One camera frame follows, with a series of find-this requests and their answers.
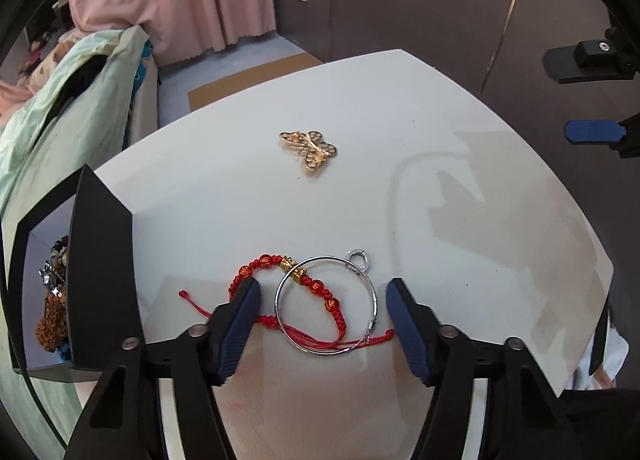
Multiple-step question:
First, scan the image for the red braided string bracelet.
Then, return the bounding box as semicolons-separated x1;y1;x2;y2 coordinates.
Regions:
178;253;396;357

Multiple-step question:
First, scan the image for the silver bangle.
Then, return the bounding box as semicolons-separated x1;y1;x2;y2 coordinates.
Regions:
273;249;378;357

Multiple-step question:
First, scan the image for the brown rudraksha bead bracelet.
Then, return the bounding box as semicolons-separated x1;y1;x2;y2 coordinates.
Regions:
34;285;70;354

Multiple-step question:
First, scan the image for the grey metal chain bracelet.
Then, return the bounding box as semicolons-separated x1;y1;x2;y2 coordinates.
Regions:
38;234;71;299

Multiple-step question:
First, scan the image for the black jewelry box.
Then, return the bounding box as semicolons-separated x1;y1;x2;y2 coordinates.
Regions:
8;166;143;383

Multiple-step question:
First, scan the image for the gold butterfly brooch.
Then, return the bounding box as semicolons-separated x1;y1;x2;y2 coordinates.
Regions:
279;131;337;176

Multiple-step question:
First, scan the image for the flat cardboard sheet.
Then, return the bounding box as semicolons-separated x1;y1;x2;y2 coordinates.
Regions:
188;52;322;112

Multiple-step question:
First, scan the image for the light green duvet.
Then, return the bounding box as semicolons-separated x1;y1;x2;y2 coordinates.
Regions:
0;25;151;211

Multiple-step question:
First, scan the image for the black garment on bed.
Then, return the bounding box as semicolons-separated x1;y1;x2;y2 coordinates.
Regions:
36;54;107;139

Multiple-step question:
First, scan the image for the pink curtain at window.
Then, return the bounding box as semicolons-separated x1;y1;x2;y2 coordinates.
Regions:
0;80;32;127

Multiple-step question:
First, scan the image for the floral pillow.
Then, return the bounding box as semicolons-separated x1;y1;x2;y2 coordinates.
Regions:
23;28;84;94

